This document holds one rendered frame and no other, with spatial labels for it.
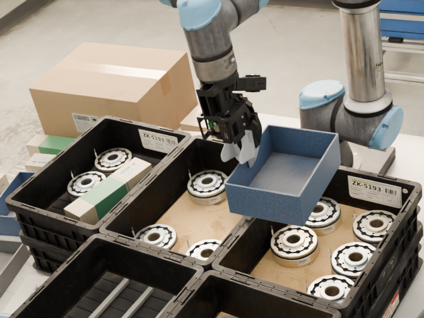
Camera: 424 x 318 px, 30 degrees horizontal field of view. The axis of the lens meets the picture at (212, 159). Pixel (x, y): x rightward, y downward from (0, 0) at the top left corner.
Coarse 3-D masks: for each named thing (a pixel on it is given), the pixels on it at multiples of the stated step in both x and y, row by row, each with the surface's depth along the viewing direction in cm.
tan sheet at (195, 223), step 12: (180, 204) 193; (192, 204) 192; (216, 204) 191; (168, 216) 190; (180, 216) 190; (192, 216) 189; (204, 216) 188; (216, 216) 187; (228, 216) 186; (240, 216) 186; (180, 228) 186; (192, 228) 185; (204, 228) 184; (216, 228) 184; (228, 228) 183; (180, 240) 182; (192, 240) 182; (180, 252) 179
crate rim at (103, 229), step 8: (192, 136) 199; (200, 136) 198; (184, 144) 196; (176, 152) 194; (168, 160) 192; (160, 168) 190; (152, 176) 188; (144, 184) 186; (136, 192) 183; (128, 200) 182; (120, 208) 180; (112, 216) 178; (104, 224) 176; (240, 224) 168; (104, 232) 173; (112, 232) 173; (232, 232) 166; (128, 240) 170; (136, 240) 169; (224, 240) 164; (152, 248) 166; (160, 248) 166; (216, 248) 163; (176, 256) 163; (184, 256) 163; (216, 256) 161; (200, 264) 160; (208, 264) 159
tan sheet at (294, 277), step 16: (352, 208) 181; (288, 224) 180; (352, 224) 177; (320, 240) 174; (336, 240) 173; (352, 240) 172; (320, 256) 170; (256, 272) 170; (272, 272) 169; (288, 272) 168; (304, 272) 167; (320, 272) 166; (304, 288) 163
